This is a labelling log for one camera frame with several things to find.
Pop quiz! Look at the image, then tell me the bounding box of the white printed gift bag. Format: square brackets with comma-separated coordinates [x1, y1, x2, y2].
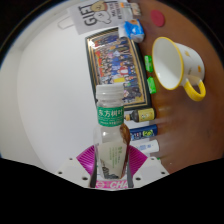
[67, 0, 130, 35]

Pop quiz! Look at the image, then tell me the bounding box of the framed group photo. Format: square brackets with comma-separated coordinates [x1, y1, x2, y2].
[84, 27, 151, 111]

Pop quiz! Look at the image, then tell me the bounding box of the white tube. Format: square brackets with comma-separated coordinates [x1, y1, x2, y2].
[131, 139, 161, 156]

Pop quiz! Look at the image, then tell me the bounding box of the clear green-labelled drink bottle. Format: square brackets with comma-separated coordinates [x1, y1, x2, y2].
[92, 83, 132, 181]

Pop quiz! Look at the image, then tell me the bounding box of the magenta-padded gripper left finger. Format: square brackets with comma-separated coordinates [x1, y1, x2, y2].
[54, 144, 99, 189]

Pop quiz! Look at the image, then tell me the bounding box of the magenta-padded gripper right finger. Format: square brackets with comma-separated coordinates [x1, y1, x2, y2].
[125, 145, 171, 189]

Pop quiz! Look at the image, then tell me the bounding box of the white mug with yellow rim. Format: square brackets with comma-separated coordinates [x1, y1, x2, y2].
[151, 36, 207, 103]

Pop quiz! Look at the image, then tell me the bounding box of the flat round red coaster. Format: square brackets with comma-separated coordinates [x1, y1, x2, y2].
[149, 9, 167, 28]

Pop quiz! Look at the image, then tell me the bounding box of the small green packet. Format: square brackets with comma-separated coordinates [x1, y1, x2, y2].
[143, 54, 155, 74]
[146, 76, 158, 95]

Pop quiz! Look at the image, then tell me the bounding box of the small dark yellow-labelled bottle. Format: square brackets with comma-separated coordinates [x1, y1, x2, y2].
[123, 107, 157, 123]

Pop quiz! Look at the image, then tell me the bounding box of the blue and white packet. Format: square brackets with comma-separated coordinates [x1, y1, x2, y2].
[123, 18, 146, 44]

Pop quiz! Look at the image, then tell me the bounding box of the dark blue box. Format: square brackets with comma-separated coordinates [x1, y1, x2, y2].
[128, 124, 160, 142]

